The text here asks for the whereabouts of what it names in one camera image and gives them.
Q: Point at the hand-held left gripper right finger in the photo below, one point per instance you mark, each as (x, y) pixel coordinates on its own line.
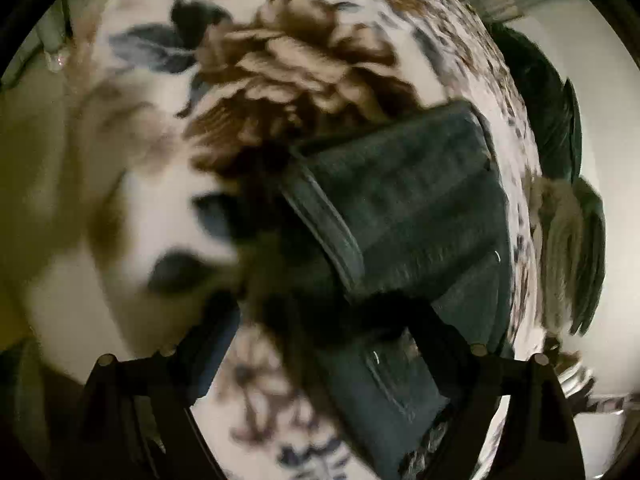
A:
(434, 345)

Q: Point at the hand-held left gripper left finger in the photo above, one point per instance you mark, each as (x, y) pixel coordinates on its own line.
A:
(210, 345)

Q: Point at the dark blue denim pants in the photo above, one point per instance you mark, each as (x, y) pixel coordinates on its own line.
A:
(405, 240)

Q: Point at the floral printed blanket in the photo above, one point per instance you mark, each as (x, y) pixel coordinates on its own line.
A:
(240, 125)

